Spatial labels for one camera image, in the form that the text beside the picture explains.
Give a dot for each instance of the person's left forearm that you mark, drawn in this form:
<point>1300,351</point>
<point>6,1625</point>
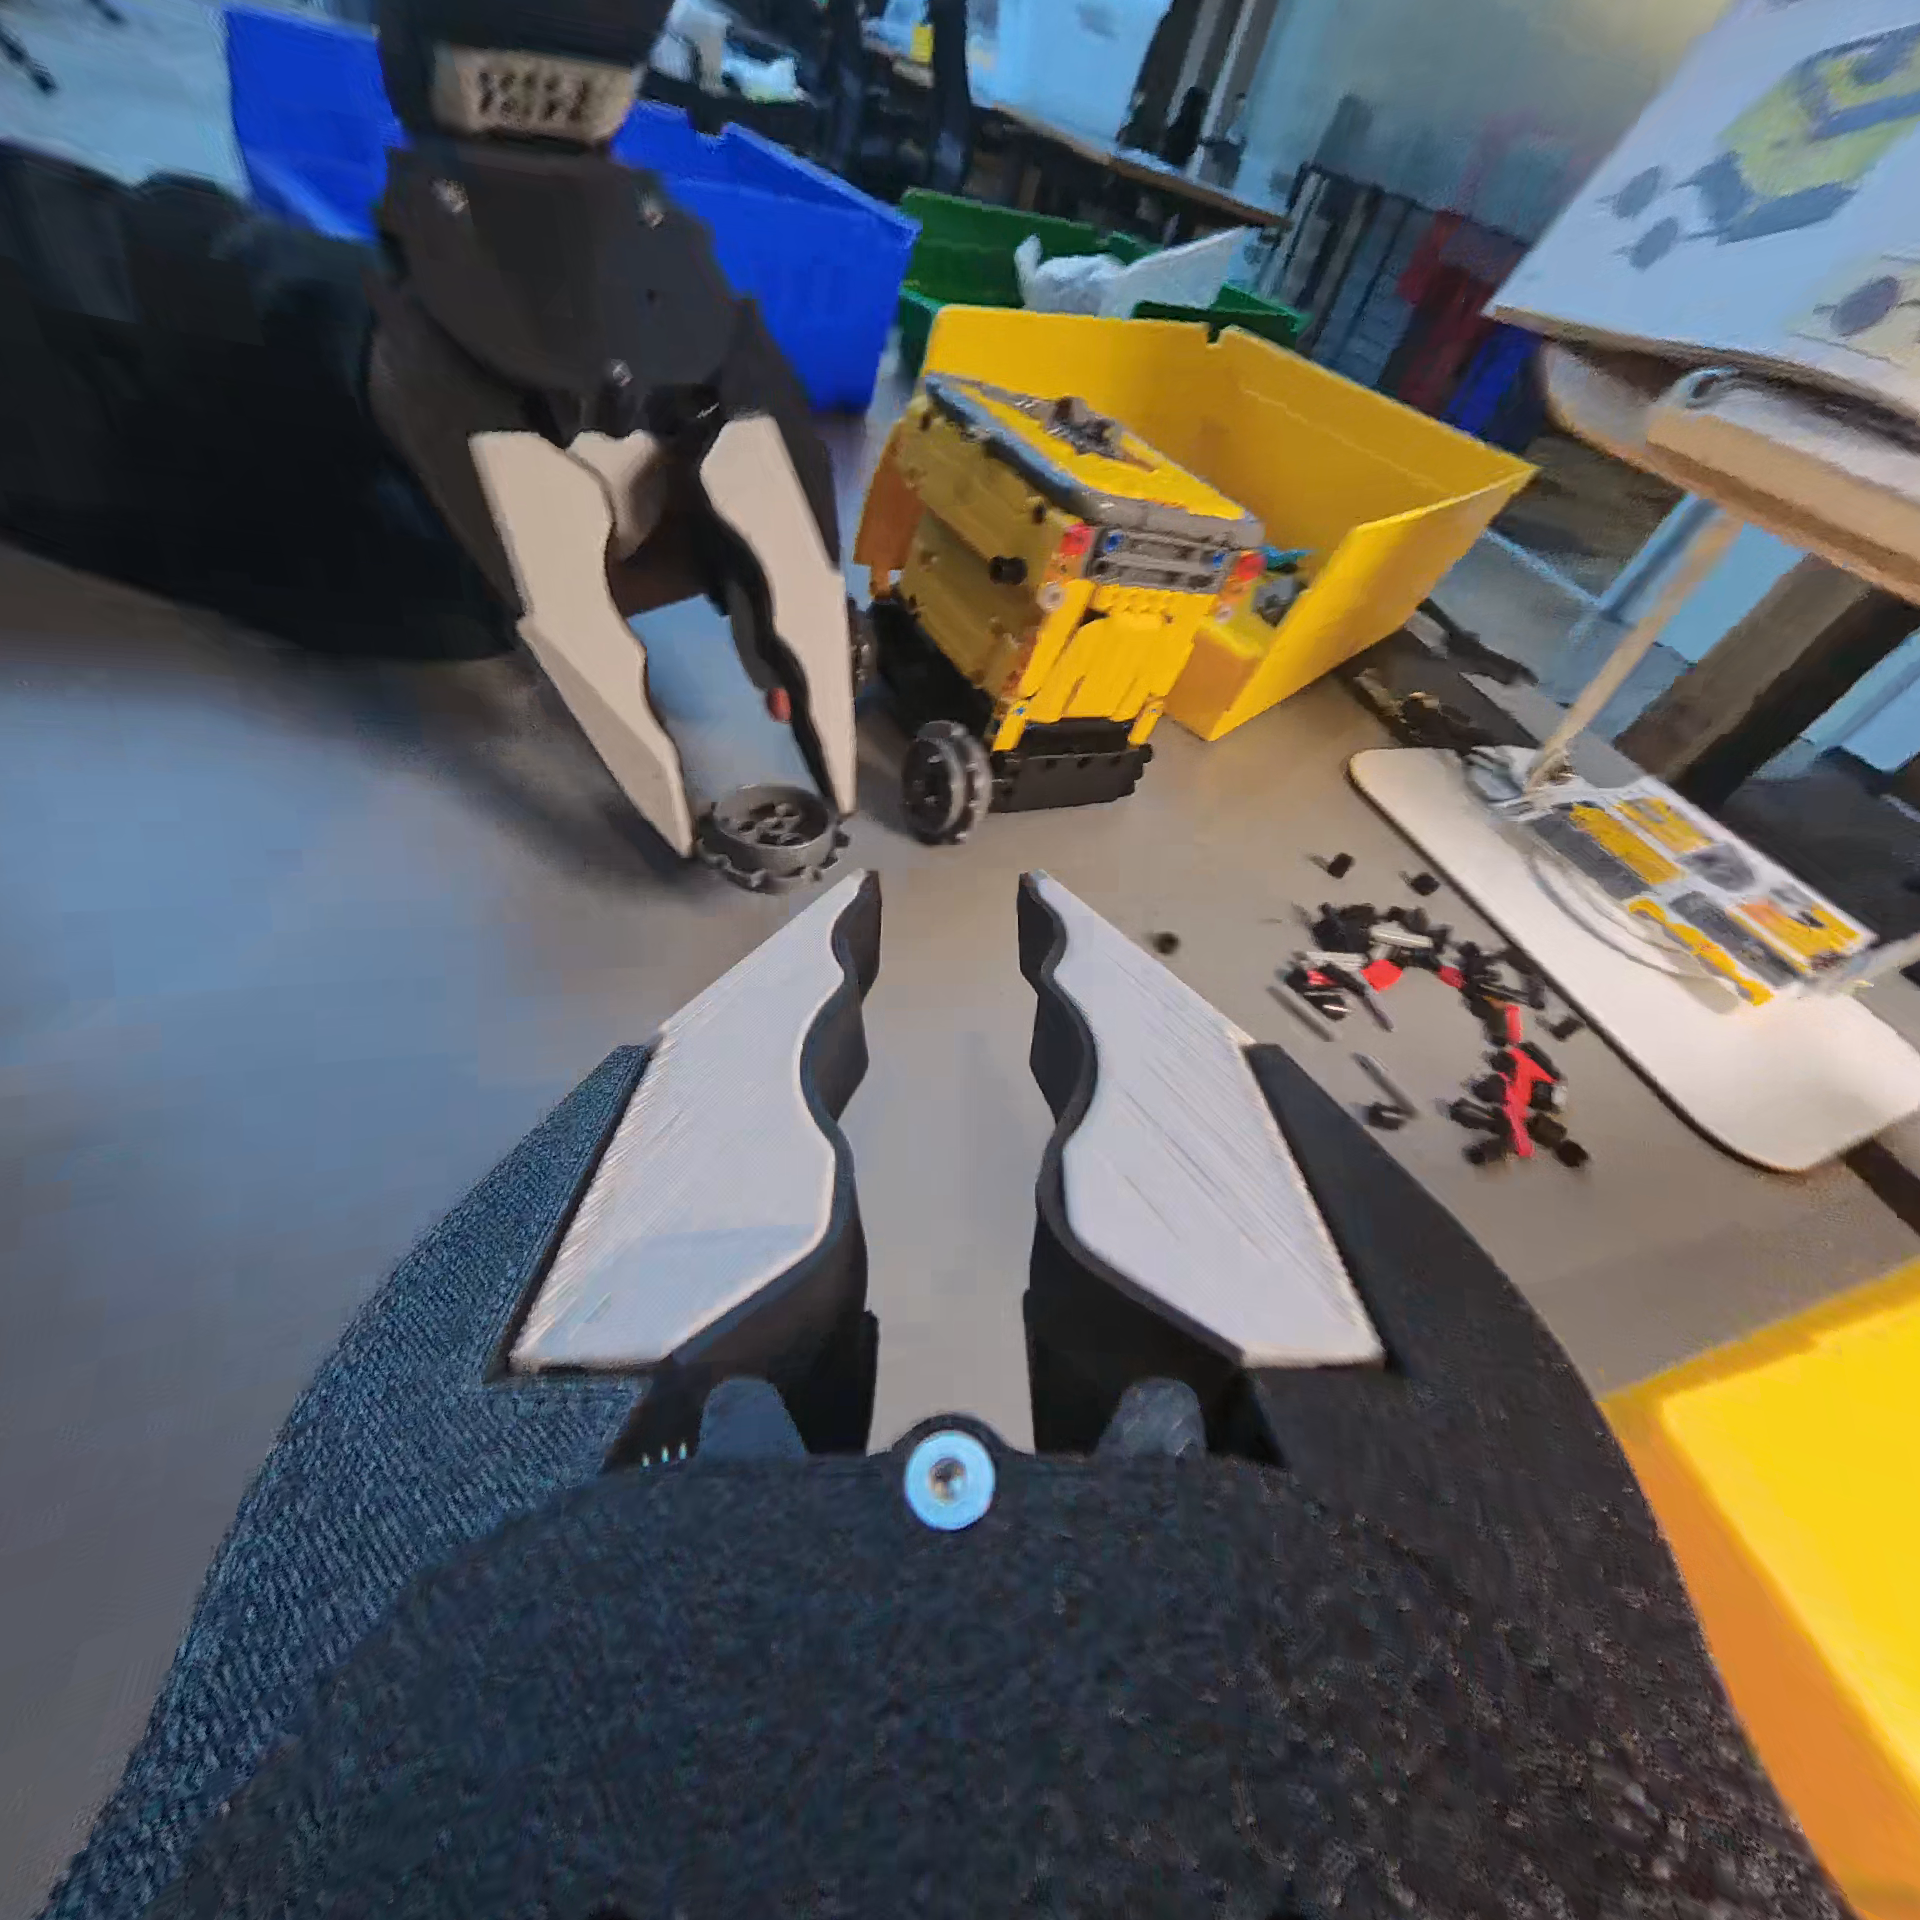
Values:
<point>180,391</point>

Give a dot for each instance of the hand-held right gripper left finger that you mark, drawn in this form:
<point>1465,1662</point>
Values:
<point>691,1200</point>

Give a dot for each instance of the building instruction booklet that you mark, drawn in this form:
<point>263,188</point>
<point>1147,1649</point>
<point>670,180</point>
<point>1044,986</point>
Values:
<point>1711,181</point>

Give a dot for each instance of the grey desk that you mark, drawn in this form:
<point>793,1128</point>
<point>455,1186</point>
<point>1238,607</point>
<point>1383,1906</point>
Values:
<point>240,990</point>

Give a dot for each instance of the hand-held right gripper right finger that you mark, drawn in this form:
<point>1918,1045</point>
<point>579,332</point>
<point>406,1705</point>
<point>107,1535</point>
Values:
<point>1201,1200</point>

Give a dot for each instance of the dark wooden post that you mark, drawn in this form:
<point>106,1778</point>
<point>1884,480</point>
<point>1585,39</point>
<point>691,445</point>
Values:
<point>1771,676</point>

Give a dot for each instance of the yellow storage bin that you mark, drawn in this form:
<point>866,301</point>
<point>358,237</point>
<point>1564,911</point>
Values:
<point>1801,1592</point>
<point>1351,480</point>

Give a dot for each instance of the yellow toy brick vehicle model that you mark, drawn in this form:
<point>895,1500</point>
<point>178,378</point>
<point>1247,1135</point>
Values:
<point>1051,602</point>

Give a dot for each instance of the white plastic bag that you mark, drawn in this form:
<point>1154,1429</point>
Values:
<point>1140,277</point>

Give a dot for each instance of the blue storage bin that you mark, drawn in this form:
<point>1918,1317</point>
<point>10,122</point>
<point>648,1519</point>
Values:
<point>779,241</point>

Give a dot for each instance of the grey toothed brick wheel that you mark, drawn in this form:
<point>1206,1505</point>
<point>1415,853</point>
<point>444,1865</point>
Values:
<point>770,836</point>

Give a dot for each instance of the white book stand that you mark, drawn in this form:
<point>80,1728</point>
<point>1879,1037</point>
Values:
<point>1771,1082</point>

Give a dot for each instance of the rack of coloured bins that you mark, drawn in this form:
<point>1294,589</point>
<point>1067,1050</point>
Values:
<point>1456,301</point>

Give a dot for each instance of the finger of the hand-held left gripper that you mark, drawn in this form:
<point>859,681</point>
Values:
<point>585,631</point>
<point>786,572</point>

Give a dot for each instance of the green storage bin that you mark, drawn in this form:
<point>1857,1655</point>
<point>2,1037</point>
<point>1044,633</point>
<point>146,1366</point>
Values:
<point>961,257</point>

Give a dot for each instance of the pile of black brick parts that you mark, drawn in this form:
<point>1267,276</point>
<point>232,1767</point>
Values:
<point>1441,1006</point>

